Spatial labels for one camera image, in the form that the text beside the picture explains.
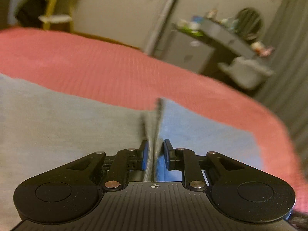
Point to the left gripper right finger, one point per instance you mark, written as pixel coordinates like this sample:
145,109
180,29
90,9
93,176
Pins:
237,190

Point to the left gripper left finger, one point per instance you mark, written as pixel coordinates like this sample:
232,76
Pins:
71,191

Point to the grey blue pants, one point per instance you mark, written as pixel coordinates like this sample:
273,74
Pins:
42,129

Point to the grey curtain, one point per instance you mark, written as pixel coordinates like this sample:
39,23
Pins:
285,93

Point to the grey upholstered chair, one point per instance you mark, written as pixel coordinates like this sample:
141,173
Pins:
246,73

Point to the red ribbed bedspread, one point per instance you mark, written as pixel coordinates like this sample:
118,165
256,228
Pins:
123,76

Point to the pink plush toy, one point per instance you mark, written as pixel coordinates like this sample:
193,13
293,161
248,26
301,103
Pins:
261,50

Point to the grey bedside cabinet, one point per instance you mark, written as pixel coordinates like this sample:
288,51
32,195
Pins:
185,51

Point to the grey vanity desk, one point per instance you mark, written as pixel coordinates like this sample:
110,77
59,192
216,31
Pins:
226,47

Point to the green cloth on cabinet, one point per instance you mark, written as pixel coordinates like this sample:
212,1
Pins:
188,31

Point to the oval vanity mirror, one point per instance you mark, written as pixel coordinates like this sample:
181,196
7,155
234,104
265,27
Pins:
249,25

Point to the white blue cup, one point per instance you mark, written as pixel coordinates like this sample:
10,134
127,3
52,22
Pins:
195,23

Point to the black bag on floor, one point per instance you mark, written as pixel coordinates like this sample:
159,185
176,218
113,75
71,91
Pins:
29,11

